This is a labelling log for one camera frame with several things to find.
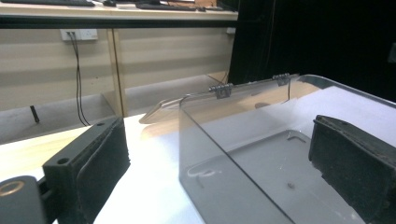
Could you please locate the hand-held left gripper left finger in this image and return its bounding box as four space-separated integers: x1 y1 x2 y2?
42 116 131 224

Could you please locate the black keyboard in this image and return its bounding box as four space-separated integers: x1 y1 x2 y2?
0 0 96 7
134 2 198 12

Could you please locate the long wooden desk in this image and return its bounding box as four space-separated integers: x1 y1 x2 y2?
0 2 239 146

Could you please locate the black curtain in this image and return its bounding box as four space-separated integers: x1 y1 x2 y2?
229 0 396 102

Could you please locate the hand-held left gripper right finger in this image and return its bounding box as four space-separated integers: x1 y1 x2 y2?
308 115 396 224

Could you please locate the small black post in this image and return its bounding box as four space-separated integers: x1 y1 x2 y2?
29 105 41 124

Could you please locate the black power cable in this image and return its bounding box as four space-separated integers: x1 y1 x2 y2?
70 31 92 126
66 31 89 127

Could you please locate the smoky transparent lidded plastic box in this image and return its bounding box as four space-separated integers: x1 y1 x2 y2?
138 73 396 224

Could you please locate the brown cardboard box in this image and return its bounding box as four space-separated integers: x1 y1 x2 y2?
167 0 218 9

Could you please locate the white wall socket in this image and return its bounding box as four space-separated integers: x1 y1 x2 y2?
60 28 99 42

